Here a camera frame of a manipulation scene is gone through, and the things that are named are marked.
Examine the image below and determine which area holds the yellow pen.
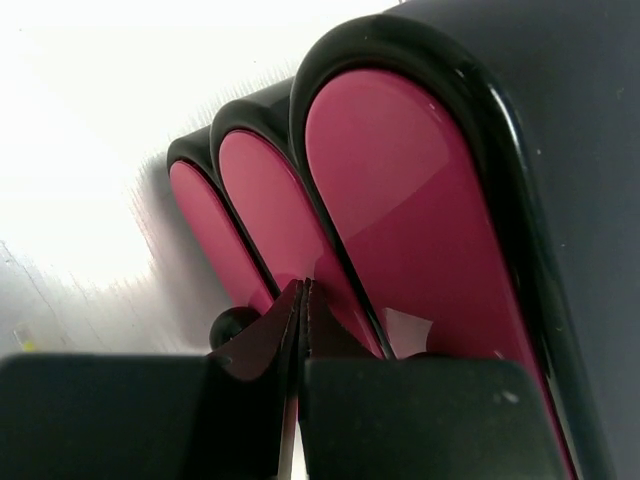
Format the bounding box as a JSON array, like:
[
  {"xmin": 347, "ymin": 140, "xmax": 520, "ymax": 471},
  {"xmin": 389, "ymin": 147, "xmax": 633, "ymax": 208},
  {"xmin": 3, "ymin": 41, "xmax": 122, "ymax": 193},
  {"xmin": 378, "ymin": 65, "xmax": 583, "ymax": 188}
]
[{"xmin": 13, "ymin": 327, "xmax": 37, "ymax": 352}]

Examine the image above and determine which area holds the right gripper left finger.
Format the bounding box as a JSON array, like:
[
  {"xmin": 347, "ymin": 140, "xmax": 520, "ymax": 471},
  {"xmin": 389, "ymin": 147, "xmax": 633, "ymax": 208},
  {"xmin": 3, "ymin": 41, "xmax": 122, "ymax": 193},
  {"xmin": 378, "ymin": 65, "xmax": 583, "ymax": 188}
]
[{"xmin": 1, "ymin": 281, "xmax": 303, "ymax": 479}]

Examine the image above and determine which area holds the black drawer cabinet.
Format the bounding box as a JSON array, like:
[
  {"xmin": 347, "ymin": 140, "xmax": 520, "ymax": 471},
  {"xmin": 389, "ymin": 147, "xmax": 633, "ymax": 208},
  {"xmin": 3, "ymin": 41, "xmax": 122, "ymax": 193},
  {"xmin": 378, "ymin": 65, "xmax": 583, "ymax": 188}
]
[{"xmin": 167, "ymin": 1, "xmax": 639, "ymax": 479}]

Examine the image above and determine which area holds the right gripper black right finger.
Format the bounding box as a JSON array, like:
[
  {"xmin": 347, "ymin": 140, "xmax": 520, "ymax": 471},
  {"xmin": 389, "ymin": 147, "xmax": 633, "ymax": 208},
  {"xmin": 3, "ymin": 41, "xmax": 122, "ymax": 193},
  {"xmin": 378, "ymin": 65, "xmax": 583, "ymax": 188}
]
[{"xmin": 299, "ymin": 280, "xmax": 569, "ymax": 479}]

